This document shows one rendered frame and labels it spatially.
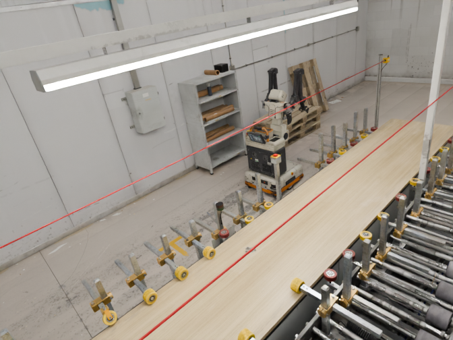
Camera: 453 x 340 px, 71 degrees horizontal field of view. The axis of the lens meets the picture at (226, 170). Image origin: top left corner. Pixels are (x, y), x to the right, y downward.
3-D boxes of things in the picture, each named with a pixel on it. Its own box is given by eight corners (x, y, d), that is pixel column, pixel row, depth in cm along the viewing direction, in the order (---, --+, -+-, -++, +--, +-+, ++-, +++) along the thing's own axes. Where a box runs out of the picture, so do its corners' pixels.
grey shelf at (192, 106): (195, 168, 572) (176, 83, 502) (231, 150, 621) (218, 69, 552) (212, 175, 540) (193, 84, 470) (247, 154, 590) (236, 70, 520)
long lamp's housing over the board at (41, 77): (36, 90, 127) (27, 70, 123) (344, 11, 260) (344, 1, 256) (44, 92, 118) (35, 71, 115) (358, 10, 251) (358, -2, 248)
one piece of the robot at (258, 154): (277, 186, 441) (272, 131, 404) (249, 177, 479) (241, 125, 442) (291, 176, 460) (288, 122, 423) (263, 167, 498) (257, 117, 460)
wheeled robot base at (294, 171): (276, 197, 440) (275, 183, 429) (244, 185, 484) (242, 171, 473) (305, 177, 478) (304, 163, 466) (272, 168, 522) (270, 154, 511)
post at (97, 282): (116, 330, 217) (92, 279, 196) (121, 326, 219) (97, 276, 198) (118, 332, 215) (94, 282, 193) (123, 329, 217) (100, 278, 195)
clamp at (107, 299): (91, 307, 202) (88, 302, 199) (110, 295, 209) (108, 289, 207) (95, 313, 197) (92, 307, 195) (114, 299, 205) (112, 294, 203)
